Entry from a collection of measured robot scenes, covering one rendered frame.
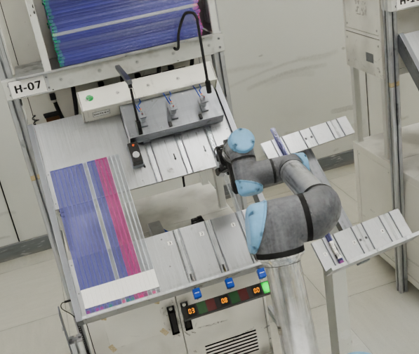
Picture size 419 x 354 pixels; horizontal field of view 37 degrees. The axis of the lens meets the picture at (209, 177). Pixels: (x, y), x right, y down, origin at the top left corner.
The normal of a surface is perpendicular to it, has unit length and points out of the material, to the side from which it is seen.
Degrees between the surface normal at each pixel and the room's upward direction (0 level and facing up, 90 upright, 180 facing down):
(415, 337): 0
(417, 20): 90
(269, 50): 90
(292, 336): 69
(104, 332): 90
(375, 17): 90
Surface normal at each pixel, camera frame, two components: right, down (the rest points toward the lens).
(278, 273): -0.41, 0.09
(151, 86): 0.08, -0.41
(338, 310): 0.41, 0.31
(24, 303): -0.16, -0.90
